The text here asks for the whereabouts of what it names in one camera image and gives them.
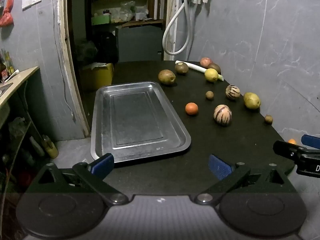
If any orange fruit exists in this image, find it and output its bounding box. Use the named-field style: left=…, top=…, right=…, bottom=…
left=288, top=139, right=297, bottom=145

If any small brown nut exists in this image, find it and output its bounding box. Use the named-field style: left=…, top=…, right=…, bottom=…
left=265, top=115, right=273, bottom=124

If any large striped pepino melon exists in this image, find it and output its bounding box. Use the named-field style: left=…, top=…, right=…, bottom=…
left=213, top=105, right=232, bottom=125

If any yellow-green pear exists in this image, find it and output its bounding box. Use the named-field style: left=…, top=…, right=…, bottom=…
left=244, top=92, right=261, bottom=109

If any small orange tangerine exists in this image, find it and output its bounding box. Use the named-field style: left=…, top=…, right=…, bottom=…
left=185, top=102, right=199, bottom=115

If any yellow spray bottle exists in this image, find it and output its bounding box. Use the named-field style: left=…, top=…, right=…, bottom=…
left=42, top=135, right=59, bottom=159

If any metal baking tray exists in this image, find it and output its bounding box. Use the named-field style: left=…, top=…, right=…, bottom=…
left=91, top=81, right=191, bottom=163

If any small brown longan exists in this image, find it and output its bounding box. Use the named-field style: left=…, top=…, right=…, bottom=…
left=205, top=90, right=214, bottom=100

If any small striped pepino melon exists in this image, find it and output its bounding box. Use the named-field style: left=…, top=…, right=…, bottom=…
left=225, top=85, right=241, bottom=100

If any wooden side shelf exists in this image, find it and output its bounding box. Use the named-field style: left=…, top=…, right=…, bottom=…
left=1, top=66, right=39, bottom=126

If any yellow bin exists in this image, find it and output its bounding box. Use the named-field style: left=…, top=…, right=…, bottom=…
left=82, top=62, right=113, bottom=89

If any yellow lemon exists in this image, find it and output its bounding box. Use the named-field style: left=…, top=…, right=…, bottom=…
left=204, top=68, right=219, bottom=82

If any dark green avocado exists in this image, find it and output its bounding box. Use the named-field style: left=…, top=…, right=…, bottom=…
left=207, top=63, right=221, bottom=74

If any white leek stalk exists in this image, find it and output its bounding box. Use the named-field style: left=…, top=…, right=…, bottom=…
left=175, top=60, right=224, bottom=81

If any red apple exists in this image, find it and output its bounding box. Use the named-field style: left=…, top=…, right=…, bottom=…
left=200, top=57, right=213, bottom=68

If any large brown kiwi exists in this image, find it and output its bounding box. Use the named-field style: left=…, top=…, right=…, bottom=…
left=158, top=69, right=176, bottom=85

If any dark kiwi with sticker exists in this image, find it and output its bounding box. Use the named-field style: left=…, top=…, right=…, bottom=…
left=175, top=62, right=189, bottom=74

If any green box on shelf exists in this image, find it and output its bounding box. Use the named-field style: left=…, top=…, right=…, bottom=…
left=91, top=14, right=111, bottom=25

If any red plastic bag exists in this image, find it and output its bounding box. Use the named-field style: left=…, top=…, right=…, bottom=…
left=0, top=0, right=14, bottom=28

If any white flexible hose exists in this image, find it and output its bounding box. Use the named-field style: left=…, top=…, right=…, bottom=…
left=162, top=0, right=194, bottom=55

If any white wall switch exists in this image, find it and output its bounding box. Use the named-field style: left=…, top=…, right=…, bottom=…
left=22, top=0, right=42, bottom=10

